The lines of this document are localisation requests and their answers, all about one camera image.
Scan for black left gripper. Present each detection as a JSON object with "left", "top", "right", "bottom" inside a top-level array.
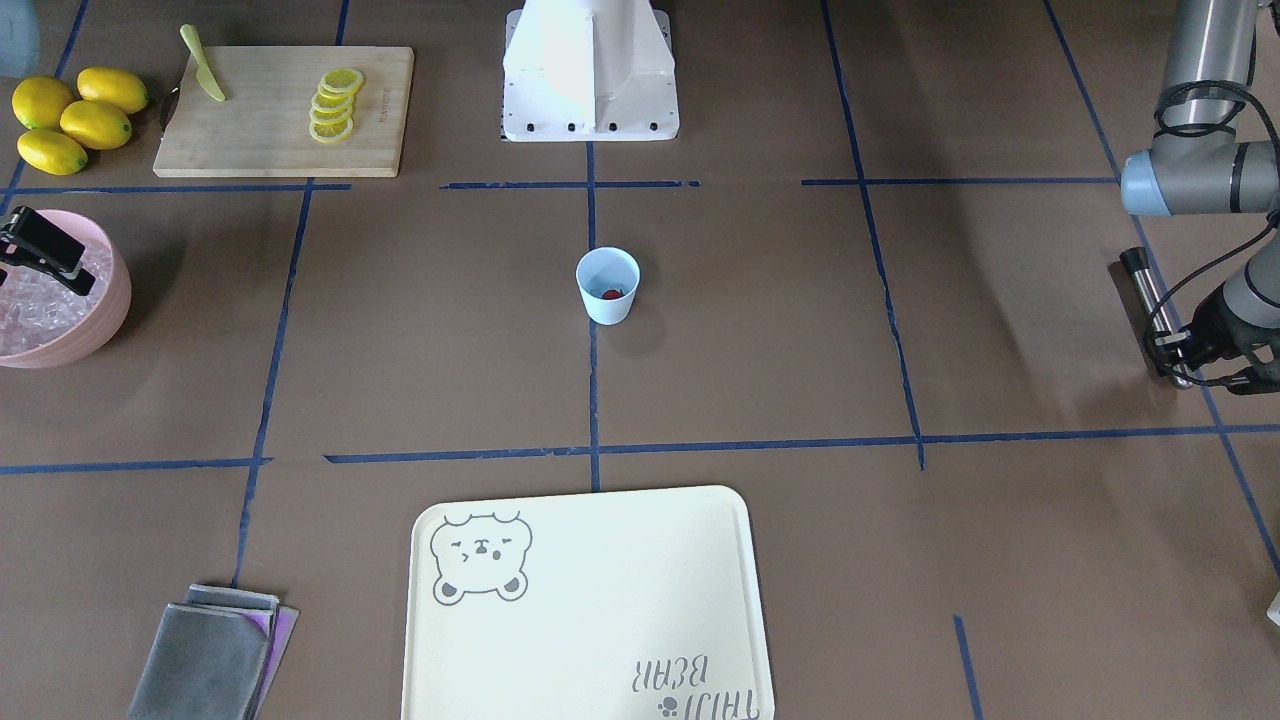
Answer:
[{"left": 1149, "top": 284, "right": 1279, "bottom": 380}]

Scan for steel muddler black tip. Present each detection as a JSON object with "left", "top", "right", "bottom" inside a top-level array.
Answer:
[{"left": 1119, "top": 247, "right": 1194, "bottom": 389}]

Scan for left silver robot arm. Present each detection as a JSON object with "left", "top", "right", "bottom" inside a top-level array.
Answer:
[{"left": 1120, "top": 1, "right": 1279, "bottom": 395}]

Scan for pink bowl of ice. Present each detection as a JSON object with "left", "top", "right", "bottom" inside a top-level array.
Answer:
[{"left": 1, "top": 209, "right": 132, "bottom": 369}]

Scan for light blue plastic cup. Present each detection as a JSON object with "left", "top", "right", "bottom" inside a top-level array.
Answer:
[{"left": 575, "top": 247, "right": 643, "bottom": 325}]

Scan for yellow lemon lower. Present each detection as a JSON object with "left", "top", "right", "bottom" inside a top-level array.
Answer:
[{"left": 15, "top": 129, "right": 90, "bottom": 176}]

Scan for yellow lemon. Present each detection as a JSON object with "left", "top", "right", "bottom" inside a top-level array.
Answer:
[
  {"left": 59, "top": 100, "right": 133, "bottom": 150},
  {"left": 15, "top": 129, "right": 90, "bottom": 176},
  {"left": 76, "top": 67, "right": 150, "bottom": 115},
  {"left": 10, "top": 76, "right": 77, "bottom": 131}
]

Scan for yellow lemon middle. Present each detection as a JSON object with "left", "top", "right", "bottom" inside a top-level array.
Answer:
[{"left": 59, "top": 100, "right": 133, "bottom": 150}]

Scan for yellow-green plastic knife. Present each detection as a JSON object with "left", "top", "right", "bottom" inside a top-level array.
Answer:
[{"left": 179, "top": 24, "right": 227, "bottom": 102}]

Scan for wooden cutting board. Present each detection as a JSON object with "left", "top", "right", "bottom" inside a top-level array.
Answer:
[{"left": 154, "top": 46, "right": 415, "bottom": 178}]

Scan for lemon slices stack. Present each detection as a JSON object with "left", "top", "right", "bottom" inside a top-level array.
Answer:
[{"left": 307, "top": 67, "right": 365, "bottom": 143}]

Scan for grey folded cloths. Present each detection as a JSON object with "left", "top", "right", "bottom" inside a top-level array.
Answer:
[{"left": 127, "top": 584, "right": 300, "bottom": 719}]

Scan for cream bear serving tray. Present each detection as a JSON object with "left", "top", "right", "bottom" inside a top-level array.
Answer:
[{"left": 399, "top": 486, "right": 777, "bottom": 719}]

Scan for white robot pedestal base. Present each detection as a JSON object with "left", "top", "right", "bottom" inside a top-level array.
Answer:
[{"left": 500, "top": 1, "right": 681, "bottom": 143}]

